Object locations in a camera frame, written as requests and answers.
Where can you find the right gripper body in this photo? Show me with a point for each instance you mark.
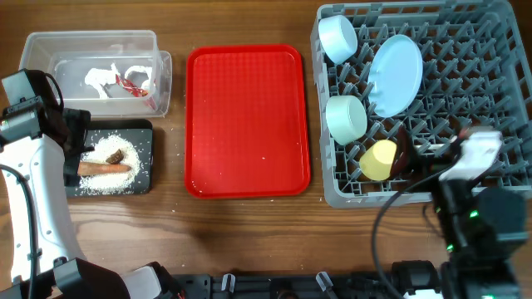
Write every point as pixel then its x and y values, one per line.
pixel 431 163

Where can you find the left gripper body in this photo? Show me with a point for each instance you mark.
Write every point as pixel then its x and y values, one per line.
pixel 79 122

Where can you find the yellow cup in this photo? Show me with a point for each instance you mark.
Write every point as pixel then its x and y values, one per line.
pixel 376 162

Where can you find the carrot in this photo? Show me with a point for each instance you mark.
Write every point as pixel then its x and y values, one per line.
pixel 91 169

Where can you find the brown food scrap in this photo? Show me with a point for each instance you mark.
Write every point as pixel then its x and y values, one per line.
pixel 116 157

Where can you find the white rice pile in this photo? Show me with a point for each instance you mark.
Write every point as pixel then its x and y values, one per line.
pixel 110 183

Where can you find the green bowl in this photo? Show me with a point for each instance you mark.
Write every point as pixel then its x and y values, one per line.
pixel 346 119

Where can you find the red snack wrapper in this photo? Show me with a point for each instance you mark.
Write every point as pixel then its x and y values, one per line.
pixel 135 90

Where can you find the light blue plate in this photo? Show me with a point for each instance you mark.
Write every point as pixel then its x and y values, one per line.
pixel 396 73

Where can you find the small blue bowl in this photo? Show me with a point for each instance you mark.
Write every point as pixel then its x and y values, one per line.
pixel 338 38

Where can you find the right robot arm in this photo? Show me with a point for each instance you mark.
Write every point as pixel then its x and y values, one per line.
pixel 482 231

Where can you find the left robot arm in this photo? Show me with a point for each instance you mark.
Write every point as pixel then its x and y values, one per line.
pixel 34 141

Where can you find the grey dishwasher rack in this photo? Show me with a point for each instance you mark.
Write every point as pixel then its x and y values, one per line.
pixel 475 72

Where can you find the clear plastic bin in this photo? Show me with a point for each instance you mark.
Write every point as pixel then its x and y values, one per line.
pixel 68 56

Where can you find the red serving tray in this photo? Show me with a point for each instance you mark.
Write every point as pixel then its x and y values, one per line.
pixel 246 132

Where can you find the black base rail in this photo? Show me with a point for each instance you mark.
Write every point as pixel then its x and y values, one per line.
pixel 351 286

